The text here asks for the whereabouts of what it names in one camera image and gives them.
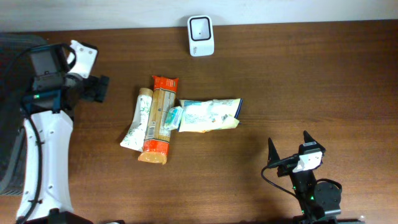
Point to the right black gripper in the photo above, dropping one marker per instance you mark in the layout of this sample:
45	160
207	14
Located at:
292	168

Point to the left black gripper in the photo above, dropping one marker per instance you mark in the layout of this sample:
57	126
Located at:
101	88

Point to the white bamboo print shampoo tube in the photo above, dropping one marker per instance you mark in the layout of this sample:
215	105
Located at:
135	136

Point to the small teal tissue pack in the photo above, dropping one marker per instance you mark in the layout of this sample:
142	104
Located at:
173	118

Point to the orange spaghetti pasta package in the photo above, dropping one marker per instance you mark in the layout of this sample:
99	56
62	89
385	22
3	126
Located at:
156	142

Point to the grey plastic mesh basket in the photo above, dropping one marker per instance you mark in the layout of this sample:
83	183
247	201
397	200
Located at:
16	75

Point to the yellow white snack bag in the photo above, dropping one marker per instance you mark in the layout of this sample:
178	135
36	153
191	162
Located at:
204	116

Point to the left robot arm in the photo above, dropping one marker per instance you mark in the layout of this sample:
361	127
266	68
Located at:
62	78

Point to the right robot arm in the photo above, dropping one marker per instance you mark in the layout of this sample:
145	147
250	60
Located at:
319	199

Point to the white barcode scanner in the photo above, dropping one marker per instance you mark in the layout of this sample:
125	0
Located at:
200	36

